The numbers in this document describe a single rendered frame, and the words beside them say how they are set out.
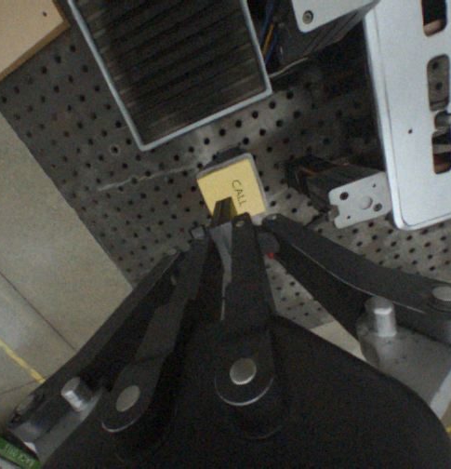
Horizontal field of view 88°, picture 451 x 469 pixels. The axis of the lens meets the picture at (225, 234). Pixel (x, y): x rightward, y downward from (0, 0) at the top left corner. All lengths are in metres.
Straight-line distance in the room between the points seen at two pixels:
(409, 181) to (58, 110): 0.86
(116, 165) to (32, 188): 1.16
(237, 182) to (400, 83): 0.31
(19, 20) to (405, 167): 0.91
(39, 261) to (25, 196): 0.47
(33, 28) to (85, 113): 0.20
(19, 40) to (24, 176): 1.13
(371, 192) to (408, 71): 0.18
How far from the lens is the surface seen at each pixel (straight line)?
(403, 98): 0.49
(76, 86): 0.84
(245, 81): 0.26
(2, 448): 3.57
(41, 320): 2.47
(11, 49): 0.91
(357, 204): 0.41
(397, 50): 0.49
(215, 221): 0.15
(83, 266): 1.95
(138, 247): 0.85
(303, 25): 0.33
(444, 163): 0.57
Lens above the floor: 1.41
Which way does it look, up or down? 68 degrees down
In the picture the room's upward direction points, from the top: 175 degrees counter-clockwise
